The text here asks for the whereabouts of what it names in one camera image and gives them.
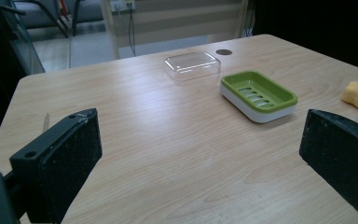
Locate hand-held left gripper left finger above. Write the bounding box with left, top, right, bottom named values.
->
left=8, top=107, right=103, bottom=224

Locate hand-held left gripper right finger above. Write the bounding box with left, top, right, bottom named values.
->
left=298, top=108, right=358, bottom=224

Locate green and white soap dish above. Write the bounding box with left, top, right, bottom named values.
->
left=219, top=70, right=298, bottom=124

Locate clear plastic soap dish lid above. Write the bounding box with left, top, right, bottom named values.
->
left=163, top=50, right=222, bottom=82

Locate grey chair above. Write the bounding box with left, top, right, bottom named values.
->
left=0, top=0, right=105, bottom=39

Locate black cable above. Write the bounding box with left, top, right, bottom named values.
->
left=127, top=7, right=137, bottom=58

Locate white wall socket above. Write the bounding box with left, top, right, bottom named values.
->
left=110, top=0, right=136, bottom=13

